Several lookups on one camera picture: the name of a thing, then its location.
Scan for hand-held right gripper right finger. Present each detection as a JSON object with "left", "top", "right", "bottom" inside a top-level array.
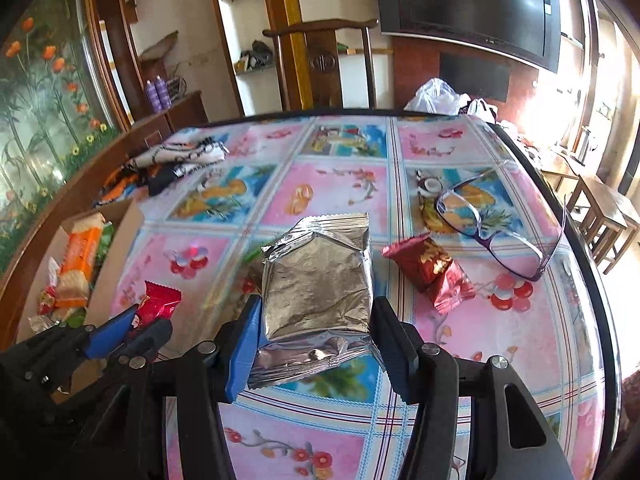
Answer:
[{"left": 377, "top": 297, "right": 576, "bottom": 480}]

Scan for pile of assorted snack packets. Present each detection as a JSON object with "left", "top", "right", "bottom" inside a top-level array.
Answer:
[{"left": 27, "top": 220, "right": 116, "bottom": 333}]

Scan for dark red snack packet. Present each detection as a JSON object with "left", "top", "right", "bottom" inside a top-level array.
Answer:
[{"left": 382, "top": 234, "right": 477, "bottom": 315}]

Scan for orange cracker packet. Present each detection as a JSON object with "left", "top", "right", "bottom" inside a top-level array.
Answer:
[{"left": 55, "top": 225, "right": 104, "bottom": 308}]

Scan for silver foil snack packet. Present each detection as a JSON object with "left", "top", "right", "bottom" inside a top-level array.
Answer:
[{"left": 247, "top": 212, "right": 377, "bottom": 391}]

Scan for black flat-screen television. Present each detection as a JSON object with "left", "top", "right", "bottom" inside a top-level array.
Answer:
[{"left": 375, "top": 0, "right": 563, "bottom": 75}]

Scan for black and white bag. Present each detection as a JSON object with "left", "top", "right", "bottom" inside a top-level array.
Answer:
[{"left": 464, "top": 99, "right": 500, "bottom": 122}]

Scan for wooden chair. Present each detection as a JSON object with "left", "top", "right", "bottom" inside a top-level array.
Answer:
[{"left": 262, "top": 18, "right": 380, "bottom": 111}]

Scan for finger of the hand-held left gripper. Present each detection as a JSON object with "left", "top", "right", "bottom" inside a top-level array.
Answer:
[
  {"left": 15, "top": 306, "right": 140, "bottom": 371},
  {"left": 105, "top": 319, "right": 173, "bottom": 376}
]

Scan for small red candy packet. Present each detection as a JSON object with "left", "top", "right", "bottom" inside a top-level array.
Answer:
[{"left": 134, "top": 281, "right": 182, "bottom": 332}]

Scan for wooden side cabinet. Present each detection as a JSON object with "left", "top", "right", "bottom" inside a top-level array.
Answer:
[{"left": 127, "top": 91, "right": 210, "bottom": 146}]

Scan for floral glass panel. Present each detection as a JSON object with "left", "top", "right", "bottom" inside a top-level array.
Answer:
[{"left": 0, "top": 0, "right": 123, "bottom": 266}]

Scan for wooden stool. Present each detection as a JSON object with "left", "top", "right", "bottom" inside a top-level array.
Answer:
[{"left": 570, "top": 175, "right": 640, "bottom": 275}]

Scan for dark crumpled bundle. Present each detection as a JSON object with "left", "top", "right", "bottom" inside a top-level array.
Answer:
[{"left": 237, "top": 40, "right": 275, "bottom": 73}]

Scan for brown cardboard box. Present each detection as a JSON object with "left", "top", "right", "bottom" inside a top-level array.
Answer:
[{"left": 15, "top": 197, "right": 146, "bottom": 348}]

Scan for white plastic bag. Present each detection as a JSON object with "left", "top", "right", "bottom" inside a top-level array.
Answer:
[{"left": 404, "top": 78, "right": 465, "bottom": 116}]

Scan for black and orange cloth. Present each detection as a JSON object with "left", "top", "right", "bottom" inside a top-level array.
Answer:
[{"left": 95, "top": 164, "right": 183, "bottom": 206}]

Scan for black wall panel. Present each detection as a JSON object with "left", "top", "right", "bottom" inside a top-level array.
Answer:
[{"left": 439, "top": 52, "right": 512, "bottom": 102}]

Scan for purple-framed eyeglasses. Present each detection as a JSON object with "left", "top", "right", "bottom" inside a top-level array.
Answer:
[{"left": 435, "top": 160, "right": 569, "bottom": 282}]

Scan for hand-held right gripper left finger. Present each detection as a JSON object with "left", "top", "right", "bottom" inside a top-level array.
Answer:
[{"left": 80, "top": 296, "right": 263, "bottom": 480}]

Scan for low wooden table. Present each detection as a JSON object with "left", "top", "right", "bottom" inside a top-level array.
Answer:
[{"left": 537, "top": 147, "right": 583, "bottom": 196}]

